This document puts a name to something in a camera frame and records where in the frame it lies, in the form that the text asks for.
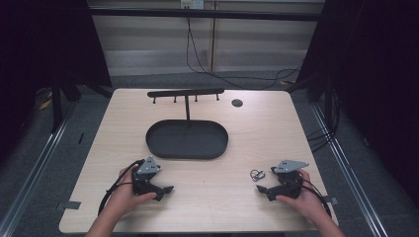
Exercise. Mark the person's left hand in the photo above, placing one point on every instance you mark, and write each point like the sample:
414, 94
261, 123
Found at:
126, 196

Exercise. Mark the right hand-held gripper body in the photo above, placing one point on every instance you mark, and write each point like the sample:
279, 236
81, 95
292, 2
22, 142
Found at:
288, 184

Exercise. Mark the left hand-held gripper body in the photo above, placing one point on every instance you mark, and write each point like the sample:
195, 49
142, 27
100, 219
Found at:
145, 176

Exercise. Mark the person's right hand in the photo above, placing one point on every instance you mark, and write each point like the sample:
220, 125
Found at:
301, 202

